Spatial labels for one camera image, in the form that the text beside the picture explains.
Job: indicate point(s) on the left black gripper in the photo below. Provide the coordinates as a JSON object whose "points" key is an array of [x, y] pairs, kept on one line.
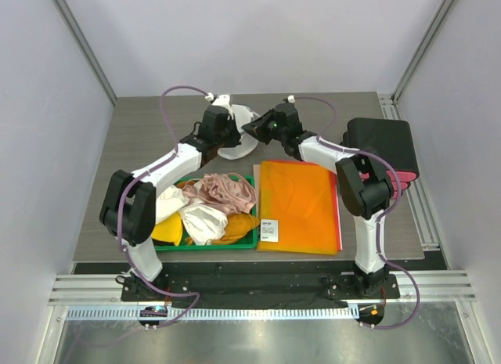
{"points": [[233, 140]]}

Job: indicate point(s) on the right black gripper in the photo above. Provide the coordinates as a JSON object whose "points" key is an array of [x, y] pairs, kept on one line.
{"points": [[258, 128]]}

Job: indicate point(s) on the white mesh laundry bag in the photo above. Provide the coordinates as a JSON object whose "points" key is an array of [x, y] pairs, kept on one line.
{"points": [[240, 145]]}

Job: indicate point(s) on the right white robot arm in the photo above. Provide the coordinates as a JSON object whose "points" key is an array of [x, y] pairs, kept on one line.
{"points": [[362, 180]]}

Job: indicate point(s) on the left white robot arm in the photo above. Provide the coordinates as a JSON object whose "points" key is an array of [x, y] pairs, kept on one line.
{"points": [[129, 207]]}

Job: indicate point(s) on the pink satin bra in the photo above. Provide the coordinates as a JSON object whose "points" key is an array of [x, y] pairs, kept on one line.
{"points": [[230, 193]]}

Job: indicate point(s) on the white bra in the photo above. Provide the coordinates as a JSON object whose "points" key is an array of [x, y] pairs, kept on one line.
{"points": [[201, 222]]}

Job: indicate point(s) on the mustard yellow bra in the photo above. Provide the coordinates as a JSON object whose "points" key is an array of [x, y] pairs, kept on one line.
{"points": [[171, 232]]}

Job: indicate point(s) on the orange plastic folder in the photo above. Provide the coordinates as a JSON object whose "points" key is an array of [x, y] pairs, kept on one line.
{"points": [[296, 208]]}

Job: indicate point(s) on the green plastic tray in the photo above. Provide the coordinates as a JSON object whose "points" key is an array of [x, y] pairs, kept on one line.
{"points": [[248, 242]]}

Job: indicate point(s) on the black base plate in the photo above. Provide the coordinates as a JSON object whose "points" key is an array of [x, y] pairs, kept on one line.
{"points": [[256, 291]]}

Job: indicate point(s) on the white cable duct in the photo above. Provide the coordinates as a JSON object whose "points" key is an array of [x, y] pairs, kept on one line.
{"points": [[145, 314]]}

